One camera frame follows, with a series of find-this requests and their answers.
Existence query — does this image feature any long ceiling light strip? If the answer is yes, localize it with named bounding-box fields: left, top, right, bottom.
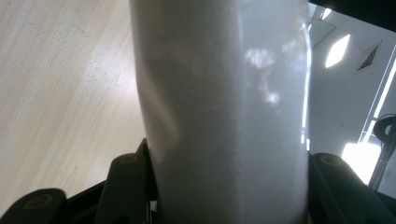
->
left=361, top=43, right=396, bottom=145

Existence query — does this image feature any bright ceiling light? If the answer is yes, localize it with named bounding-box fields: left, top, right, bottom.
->
left=324, top=33, right=352, bottom=70

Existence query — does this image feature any black curved bracket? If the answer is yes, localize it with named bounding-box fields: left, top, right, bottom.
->
left=368, top=113, right=396, bottom=191

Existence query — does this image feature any dark flat panel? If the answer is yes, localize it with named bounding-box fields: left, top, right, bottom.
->
left=309, top=0, right=396, bottom=33

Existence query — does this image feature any bright light panel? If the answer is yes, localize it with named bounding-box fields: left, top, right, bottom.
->
left=341, top=141, right=383, bottom=185

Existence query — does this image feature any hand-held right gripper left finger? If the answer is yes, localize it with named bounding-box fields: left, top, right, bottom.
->
left=136, top=137, right=159, bottom=206

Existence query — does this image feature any ceiling air vent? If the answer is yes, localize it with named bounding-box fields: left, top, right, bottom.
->
left=354, top=39, right=384, bottom=76

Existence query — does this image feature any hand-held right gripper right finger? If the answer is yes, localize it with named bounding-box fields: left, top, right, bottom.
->
left=306, top=151, right=317, bottom=224

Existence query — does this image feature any red and white pouch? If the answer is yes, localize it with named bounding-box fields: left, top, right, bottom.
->
left=128, top=0, right=313, bottom=224

